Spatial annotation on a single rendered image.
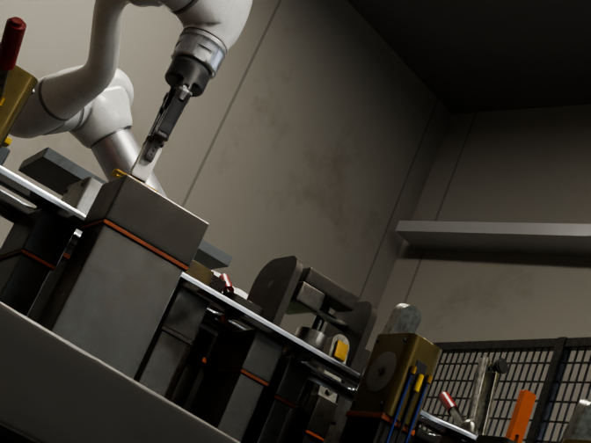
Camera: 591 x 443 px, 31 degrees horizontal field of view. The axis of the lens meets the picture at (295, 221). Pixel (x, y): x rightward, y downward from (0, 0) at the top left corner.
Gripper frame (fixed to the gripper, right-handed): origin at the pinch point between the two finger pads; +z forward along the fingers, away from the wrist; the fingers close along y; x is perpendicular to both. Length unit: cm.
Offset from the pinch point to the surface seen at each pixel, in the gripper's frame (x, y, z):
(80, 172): -9.7, 9.5, 10.0
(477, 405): 71, 10, 14
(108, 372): -14, 133, 56
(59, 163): -13.3, 10.1, 10.5
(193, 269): 11.3, 21.4, 18.9
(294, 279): 28.3, 16.2, 11.2
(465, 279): 195, -262, -120
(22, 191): -17, 41, 26
